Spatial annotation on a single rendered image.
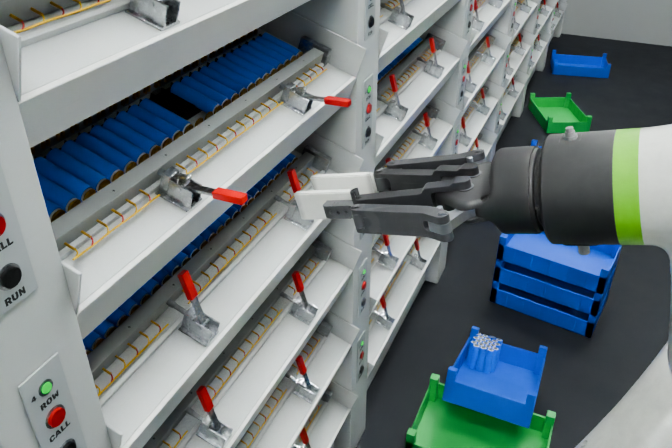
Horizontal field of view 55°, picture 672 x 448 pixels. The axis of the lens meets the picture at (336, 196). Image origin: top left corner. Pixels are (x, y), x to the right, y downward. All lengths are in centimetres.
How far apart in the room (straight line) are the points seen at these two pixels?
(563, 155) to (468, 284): 158
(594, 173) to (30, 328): 44
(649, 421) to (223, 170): 62
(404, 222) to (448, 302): 146
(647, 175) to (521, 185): 9
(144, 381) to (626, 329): 156
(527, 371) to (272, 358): 95
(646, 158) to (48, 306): 46
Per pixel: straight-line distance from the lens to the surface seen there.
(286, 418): 120
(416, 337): 188
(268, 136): 82
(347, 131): 107
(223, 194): 65
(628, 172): 52
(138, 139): 74
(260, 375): 101
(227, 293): 85
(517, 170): 54
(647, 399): 97
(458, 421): 169
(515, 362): 184
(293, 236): 96
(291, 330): 107
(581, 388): 185
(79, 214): 63
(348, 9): 100
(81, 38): 57
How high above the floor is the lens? 128
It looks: 31 degrees down
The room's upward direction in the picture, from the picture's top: straight up
